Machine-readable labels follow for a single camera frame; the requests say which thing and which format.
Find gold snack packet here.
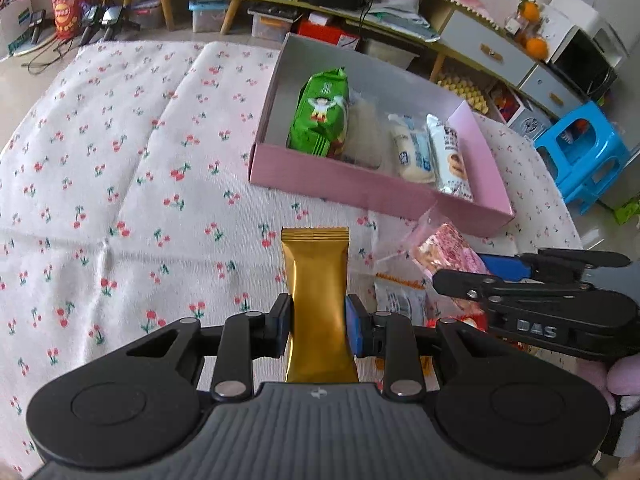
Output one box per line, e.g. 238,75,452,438
280,226,361,385

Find green snack packet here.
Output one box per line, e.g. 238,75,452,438
286,67,351,160

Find clear rice cracker packet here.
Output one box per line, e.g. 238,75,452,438
342,89,393,171

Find white blue bread packet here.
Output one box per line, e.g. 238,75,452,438
389,112,436,187

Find long white snack packet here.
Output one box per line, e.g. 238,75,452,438
426,114,474,202

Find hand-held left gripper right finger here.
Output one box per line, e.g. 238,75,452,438
345,294,511,403

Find black cables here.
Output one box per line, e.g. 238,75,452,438
22,42,83,71

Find red box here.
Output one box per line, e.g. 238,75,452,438
297,12,361,51

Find pink cardboard box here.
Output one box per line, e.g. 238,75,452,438
248,32,516,238

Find person's right hand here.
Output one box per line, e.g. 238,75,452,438
582,355,640,413

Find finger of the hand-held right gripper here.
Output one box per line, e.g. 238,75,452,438
477,247,632,283
432,269,596,306

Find black microwave oven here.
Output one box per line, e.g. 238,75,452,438
550,27,618,103

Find white paper bag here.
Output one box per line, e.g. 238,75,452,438
0,0,36,58

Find stack of papers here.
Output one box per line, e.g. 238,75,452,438
370,0,441,43

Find black device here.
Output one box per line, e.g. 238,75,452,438
80,5,141,43

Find cherry print tablecloth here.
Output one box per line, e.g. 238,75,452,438
0,40,586,466

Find white appliance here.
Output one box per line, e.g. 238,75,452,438
542,0,628,61

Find wooden cabinet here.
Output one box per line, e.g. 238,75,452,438
97,0,591,121

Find tray of yellow balls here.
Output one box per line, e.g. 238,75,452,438
435,72,493,113

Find red round lantern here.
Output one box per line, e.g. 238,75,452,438
48,0,88,41

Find clear storage bin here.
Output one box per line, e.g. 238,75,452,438
189,0,241,33
250,7,301,41

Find white printed box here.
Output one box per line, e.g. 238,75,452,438
505,97,556,136

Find red white snack packet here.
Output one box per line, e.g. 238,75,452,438
440,310,488,335

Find pink nougat packet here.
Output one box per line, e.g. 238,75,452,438
375,210,493,311

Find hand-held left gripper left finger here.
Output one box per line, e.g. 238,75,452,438
125,292,296,403

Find blue plastic stool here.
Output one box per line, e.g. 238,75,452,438
534,101,632,216

